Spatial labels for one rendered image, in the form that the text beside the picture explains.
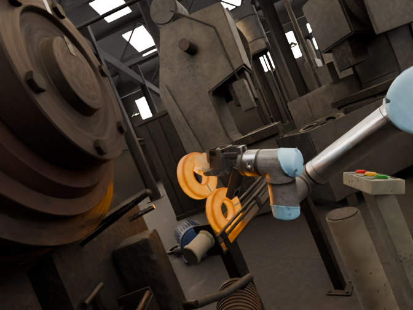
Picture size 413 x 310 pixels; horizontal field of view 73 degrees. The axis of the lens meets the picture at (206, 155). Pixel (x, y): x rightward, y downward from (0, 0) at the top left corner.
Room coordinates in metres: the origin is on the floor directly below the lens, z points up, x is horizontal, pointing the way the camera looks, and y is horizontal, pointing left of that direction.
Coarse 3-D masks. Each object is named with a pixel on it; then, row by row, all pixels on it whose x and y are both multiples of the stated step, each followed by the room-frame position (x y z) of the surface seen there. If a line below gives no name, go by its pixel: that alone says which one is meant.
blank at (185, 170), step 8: (184, 160) 0.90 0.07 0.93; (192, 160) 0.92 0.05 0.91; (184, 168) 0.88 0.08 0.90; (192, 168) 0.91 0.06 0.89; (184, 176) 0.87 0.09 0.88; (192, 176) 0.90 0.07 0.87; (208, 176) 0.95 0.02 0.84; (184, 184) 0.87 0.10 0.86; (192, 184) 0.88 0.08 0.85; (200, 184) 0.91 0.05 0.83; (208, 184) 0.94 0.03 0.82; (216, 184) 0.96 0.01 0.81; (184, 192) 0.89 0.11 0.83; (192, 192) 0.88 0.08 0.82; (200, 192) 0.90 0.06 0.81; (208, 192) 0.92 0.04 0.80
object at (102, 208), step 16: (112, 176) 0.61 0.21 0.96; (112, 192) 0.58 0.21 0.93; (0, 208) 0.31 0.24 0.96; (96, 208) 0.50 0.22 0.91; (0, 224) 0.31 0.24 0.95; (16, 224) 0.33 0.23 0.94; (32, 224) 0.35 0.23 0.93; (48, 224) 0.37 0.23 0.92; (64, 224) 0.40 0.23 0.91; (80, 224) 0.44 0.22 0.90; (96, 224) 0.48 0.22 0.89; (0, 240) 0.30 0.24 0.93; (16, 240) 0.32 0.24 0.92; (32, 240) 0.34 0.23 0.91; (48, 240) 0.36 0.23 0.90; (64, 240) 0.39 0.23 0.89
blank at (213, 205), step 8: (216, 192) 0.94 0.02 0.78; (224, 192) 0.97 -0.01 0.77; (208, 200) 0.93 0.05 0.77; (216, 200) 0.93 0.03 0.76; (224, 200) 0.96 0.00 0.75; (232, 200) 0.99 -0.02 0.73; (208, 208) 0.92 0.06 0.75; (216, 208) 0.92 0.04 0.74; (232, 208) 0.98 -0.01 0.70; (208, 216) 0.91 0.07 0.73; (216, 216) 0.91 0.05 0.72; (232, 216) 0.97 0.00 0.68; (216, 224) 0.90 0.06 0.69; (224, 224) 0.92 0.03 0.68; (232, 224) 0.95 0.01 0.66
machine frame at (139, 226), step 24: (96, 240) 0.63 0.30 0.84; (120, 240) 0.73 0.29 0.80; (24, 264) 0.47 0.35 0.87; (48, 264) 0.49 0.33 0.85; (72, 264) 0.53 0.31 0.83; (96, 264) 0.59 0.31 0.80; (0, 288) 0.38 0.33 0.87; (24, 288) 0.41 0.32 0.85; (48, 288) 0.49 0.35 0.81; (72, 288) 0.50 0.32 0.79; (120, 288) 0.64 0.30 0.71
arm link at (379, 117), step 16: (384, 112) 0.64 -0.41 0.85; (352, 128) 0.72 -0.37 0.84; (368, 128) 0.67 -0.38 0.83; (384, 128) 0.64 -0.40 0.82; (336, 144) 0.74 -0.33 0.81; (352, 144) 0.70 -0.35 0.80; (368, 144) 0.67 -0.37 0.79; (320, 160) 0.77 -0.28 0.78; (336, 160) 0.73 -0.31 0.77; (352, 160) 0.72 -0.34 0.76; (304, 176) 0.81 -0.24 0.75; (320, 176) 0.78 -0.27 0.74
